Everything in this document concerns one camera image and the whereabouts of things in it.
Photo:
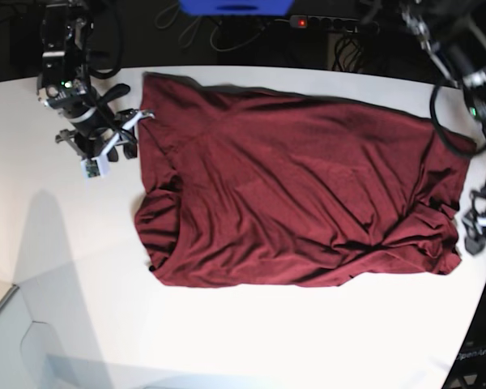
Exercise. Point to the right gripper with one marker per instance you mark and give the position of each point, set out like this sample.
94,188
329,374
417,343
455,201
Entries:
91,134

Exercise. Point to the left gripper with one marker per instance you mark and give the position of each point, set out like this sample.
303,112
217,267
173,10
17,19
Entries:
474,222

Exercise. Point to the dark red t-shirt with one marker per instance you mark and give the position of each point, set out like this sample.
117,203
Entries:
262,187

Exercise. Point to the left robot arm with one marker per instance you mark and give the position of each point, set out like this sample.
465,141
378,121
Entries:
447,33

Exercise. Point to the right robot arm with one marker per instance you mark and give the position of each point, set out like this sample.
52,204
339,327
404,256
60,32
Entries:
65,85

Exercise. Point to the blue box at top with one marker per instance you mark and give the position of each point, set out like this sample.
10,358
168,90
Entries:
235,7

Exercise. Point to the black power strip red light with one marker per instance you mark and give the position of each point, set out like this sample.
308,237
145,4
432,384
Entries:
332,24

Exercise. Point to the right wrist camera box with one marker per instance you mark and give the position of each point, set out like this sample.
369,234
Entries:
93,168

